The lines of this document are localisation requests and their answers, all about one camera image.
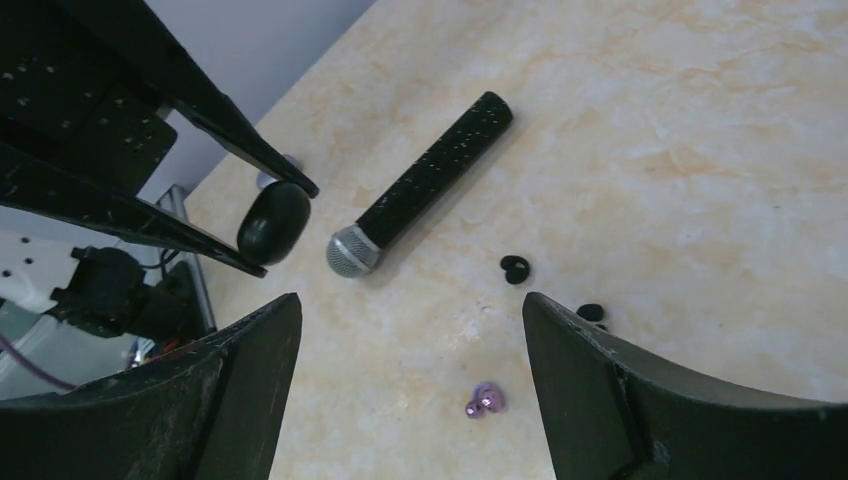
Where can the black microphone grey head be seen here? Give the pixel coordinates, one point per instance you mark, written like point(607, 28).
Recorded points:
point(356, 250)

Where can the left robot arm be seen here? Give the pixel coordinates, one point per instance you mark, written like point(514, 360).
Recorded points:
point(101, 290)

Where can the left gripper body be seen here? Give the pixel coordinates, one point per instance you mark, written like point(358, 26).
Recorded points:
point(63, 103)

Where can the purple earbud centre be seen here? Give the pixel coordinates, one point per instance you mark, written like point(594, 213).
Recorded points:
point(486, 397)

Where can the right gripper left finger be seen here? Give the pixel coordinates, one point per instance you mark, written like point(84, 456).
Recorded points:
point(212, 409)

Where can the black earbud right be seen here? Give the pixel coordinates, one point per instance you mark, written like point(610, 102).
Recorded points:
point(594, 314)

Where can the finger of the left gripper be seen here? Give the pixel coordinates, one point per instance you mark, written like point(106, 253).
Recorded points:
point(35, 186)
point(166, 66)

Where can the black earbud charging case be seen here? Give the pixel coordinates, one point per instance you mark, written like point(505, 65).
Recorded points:
point(273, 224)

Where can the black earbud left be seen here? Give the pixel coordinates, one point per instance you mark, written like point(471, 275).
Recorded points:
point(516, 269)

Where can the black earbud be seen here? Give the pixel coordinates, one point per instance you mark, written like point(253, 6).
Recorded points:
point(516, 269)
point(594, 314)

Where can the aluminium frame rail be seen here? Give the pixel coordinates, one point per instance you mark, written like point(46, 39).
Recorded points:
point(174, 201)

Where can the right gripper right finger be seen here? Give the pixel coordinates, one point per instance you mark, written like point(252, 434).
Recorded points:
point(613, 410)

